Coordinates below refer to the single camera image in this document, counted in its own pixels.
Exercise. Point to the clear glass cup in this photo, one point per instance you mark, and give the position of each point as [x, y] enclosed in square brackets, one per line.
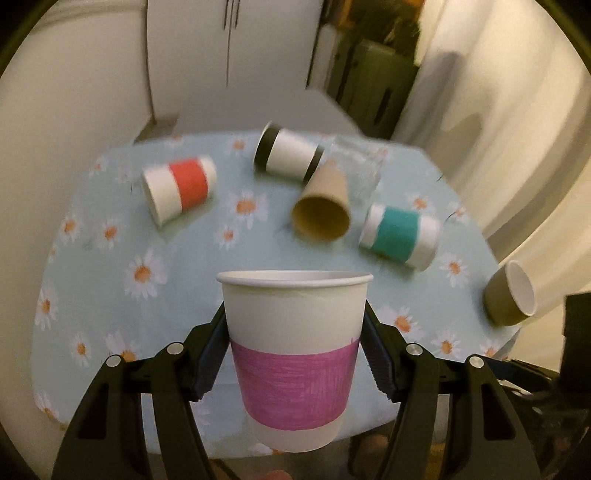
[360, 164]

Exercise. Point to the white cup with red band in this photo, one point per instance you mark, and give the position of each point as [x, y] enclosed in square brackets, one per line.
[174, 188]

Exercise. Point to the white cup with black bands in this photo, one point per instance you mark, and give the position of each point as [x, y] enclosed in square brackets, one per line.
[281, 152]

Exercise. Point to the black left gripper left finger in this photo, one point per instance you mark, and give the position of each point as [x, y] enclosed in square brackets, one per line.
[105, 438]

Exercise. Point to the dark wooden cabinet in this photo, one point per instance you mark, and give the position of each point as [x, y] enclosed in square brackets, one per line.
[372, 67]

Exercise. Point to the white cup with teal band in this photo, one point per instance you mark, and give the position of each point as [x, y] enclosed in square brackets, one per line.
[404, 236]

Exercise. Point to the brown kraft paper cup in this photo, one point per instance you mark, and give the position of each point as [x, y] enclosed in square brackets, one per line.
[322, 211]

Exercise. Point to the daisy print blue tablecloth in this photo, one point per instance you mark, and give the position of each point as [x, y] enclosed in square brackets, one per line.
[118, 284]

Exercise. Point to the white cup with magenta band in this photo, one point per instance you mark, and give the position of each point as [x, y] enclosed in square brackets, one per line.
[294, 337]

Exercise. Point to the olive green paper cup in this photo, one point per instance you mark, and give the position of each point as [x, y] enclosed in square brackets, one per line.
[509, 297]

